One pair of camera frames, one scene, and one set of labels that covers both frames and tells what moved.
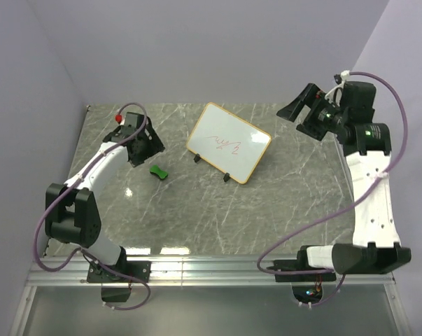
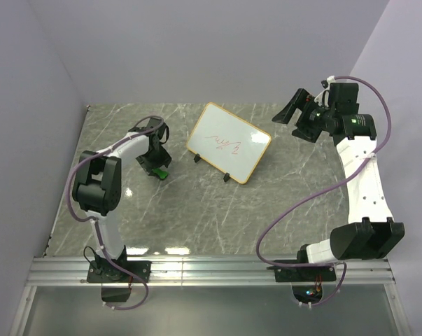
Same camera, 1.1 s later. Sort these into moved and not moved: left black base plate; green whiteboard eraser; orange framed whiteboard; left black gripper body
Moved: left black gripper body
Not moved: green whiteboard eraser; orange framed whiteboard; left black base plate
